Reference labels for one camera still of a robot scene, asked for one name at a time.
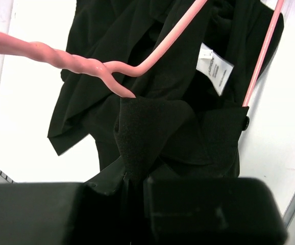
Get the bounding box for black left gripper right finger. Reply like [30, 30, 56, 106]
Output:
[142, 164, 288, 244]

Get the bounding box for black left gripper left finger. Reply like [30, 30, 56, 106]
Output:
[0, 157, 133, 245]

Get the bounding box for pink wire hanger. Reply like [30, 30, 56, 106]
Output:
[0, 1, 284, 115]

